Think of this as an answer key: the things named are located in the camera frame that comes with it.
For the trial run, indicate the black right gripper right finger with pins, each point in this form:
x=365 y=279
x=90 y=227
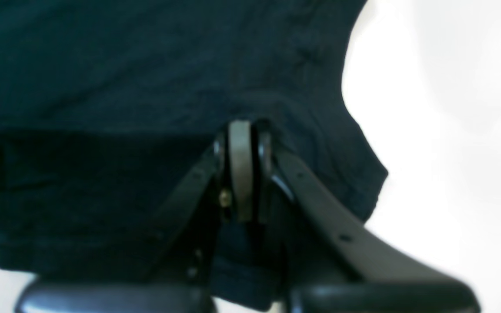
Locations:
x=330 y=262

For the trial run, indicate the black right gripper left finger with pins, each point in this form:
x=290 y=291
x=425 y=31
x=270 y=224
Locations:
x=221 y=181

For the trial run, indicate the black t-shirt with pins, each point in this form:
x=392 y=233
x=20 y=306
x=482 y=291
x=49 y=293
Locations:
x=106 y=104

